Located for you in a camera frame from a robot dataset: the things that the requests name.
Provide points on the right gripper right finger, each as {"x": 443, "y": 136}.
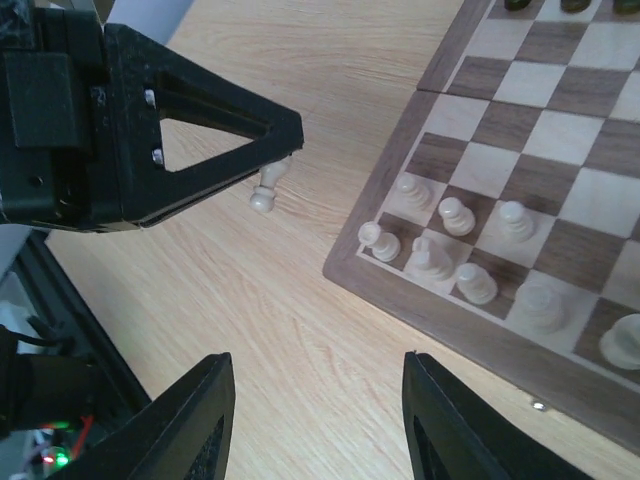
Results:
{"x": 452, "y": 433}

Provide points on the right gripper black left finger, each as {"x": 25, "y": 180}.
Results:
{"x": 185, "y": 433}

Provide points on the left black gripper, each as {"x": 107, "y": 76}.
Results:
{"x": 81, "y": 100}

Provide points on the light piece front pair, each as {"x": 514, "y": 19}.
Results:
{"x": 541, "y": 307}

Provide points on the light pawn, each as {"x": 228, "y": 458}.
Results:
{"x": 263, "y": 197}

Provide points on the light piece two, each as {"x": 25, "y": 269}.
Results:
{"x": 415, "y": 194}
{"x": 431, "y": 259}

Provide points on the light piece front tall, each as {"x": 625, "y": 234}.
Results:
{"x": 620, "y": 344}

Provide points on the wooden chess board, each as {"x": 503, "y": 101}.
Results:
{"x": 538, "y": 106}

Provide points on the light piece three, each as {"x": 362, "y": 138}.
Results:
{"x": 458, "y": 220}

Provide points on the left controller board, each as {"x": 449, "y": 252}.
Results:
{"x": 51, "y": 449}

